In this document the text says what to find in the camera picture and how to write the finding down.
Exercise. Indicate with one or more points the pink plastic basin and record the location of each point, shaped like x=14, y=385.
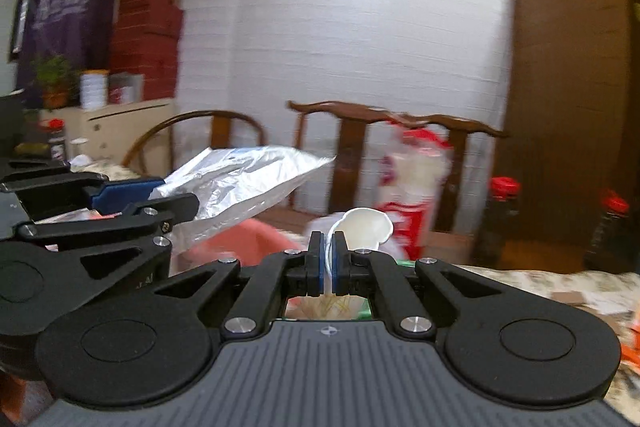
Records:
x=250, y=241

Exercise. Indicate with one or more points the white low cabinet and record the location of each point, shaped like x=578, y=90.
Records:
x=125, y=127

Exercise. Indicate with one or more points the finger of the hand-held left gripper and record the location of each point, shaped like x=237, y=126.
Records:
x=127, y=194
x=150, y=214

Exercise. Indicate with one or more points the small jar with red lid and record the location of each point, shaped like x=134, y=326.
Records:
x=57, y=142

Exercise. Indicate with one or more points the straight-back wooden chair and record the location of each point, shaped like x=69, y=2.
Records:
x=350, y=147

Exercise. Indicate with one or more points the white plastic spoon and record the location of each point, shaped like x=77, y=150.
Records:
x=365, y=227

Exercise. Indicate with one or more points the round-back wooden chair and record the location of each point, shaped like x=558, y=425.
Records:
x=225, y=132

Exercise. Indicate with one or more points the wooden wardrobe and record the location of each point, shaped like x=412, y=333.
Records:
x=570, y=82

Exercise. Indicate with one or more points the floral cloth desktop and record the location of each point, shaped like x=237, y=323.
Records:
x=550, y=287

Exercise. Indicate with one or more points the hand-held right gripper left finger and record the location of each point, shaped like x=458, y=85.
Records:
x=315, y=267

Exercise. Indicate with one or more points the potted green plant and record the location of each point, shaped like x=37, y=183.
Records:
x=52, y=79

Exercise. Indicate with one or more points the red white small box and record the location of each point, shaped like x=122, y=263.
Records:
x=125, y=91

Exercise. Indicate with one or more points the clear plastic bag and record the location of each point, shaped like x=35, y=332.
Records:
x=240, y=187

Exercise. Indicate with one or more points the bagged stack of paper cups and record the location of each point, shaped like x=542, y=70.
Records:
x=415, y=187

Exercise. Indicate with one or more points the stack of red boxes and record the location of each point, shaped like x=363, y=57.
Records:
x=147, y=47

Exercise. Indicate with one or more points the dark bottle with red cap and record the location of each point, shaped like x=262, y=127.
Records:
x=497, y=217
x=607, y=232

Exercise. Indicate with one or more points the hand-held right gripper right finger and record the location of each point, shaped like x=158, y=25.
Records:
x=339, y=267

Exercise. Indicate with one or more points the white plastic bag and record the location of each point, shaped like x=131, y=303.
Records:
x=318, y=223

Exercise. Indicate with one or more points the purple wall banner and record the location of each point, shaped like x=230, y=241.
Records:
x=70, y=7

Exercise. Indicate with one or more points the white canister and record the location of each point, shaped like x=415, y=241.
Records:
x=95, y=89

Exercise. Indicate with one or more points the green printed packet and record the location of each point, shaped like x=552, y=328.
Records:
x=327, y=307

